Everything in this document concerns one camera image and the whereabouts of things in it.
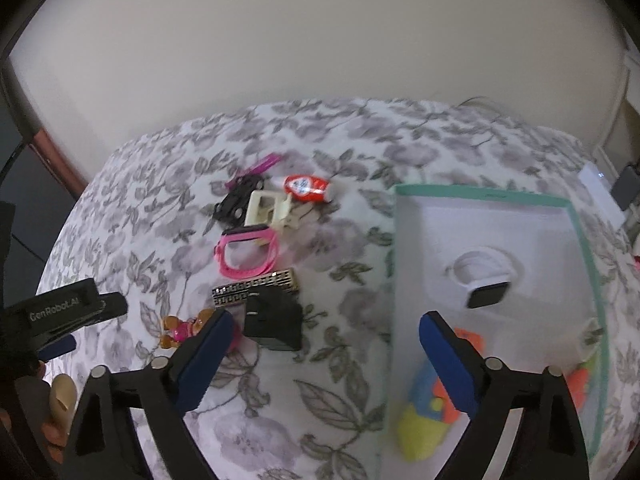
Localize dark wooden furniture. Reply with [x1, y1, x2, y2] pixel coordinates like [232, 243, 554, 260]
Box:
[0, 55, 93, 311]

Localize grey electronic device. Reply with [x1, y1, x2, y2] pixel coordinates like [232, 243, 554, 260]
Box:
[610, 162, 640, 212]

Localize black toy car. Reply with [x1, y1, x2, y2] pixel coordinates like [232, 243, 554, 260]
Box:
[212, 174, 268, 226]

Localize red and white small bottle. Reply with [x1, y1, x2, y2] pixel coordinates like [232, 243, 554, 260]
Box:
[282, 174, 337, 206]

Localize cream plastic clip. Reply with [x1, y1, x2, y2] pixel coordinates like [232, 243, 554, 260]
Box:
[245, 190, 307, 233]

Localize gold patterned hair clip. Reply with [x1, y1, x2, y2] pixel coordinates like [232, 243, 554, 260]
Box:
[211, 267, 301, 308]

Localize black charger adapter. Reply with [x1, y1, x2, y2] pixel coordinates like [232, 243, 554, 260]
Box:
[242, 291, 304, 352]

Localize white smartwatch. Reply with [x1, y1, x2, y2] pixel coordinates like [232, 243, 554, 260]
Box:
[446, 246, 521, 309]

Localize floral printed blanket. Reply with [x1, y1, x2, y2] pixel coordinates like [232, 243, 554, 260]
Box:
[35, 97, 640, 480]

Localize pink and orange bear figure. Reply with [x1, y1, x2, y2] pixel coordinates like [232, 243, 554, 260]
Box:
[159, 309, 216, 350]

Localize green container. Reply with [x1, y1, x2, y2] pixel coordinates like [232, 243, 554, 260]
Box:
[377, 183, 611, 480]

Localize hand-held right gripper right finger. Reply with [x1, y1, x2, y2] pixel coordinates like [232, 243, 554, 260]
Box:
[419, 311, 591, 480]

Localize thin grey cable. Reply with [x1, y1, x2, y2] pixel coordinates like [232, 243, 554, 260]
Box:
[455, 96, 531, 126]

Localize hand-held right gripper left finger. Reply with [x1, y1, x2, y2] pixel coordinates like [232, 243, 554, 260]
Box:
[60, 309, 236, 480]

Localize orange and green toy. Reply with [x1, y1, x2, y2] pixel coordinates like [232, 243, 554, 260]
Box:
[562, 352, 601, 413]

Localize yellow blue orange toy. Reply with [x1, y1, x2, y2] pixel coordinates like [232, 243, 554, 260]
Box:
[397, 329, 487, 462]

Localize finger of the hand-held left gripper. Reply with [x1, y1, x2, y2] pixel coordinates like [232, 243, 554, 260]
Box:
[39, 335, 77, 362]
[5, 278, 127, 346]

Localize white electronic device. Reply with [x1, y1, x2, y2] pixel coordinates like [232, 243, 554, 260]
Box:
[579, 162, 627, 231]

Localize person's left hand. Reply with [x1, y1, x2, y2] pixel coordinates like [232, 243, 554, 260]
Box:
[40, 374, 78, 448]

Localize magenta lip balm tube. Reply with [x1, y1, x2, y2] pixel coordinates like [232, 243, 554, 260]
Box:
[226, 154, 282, 186]

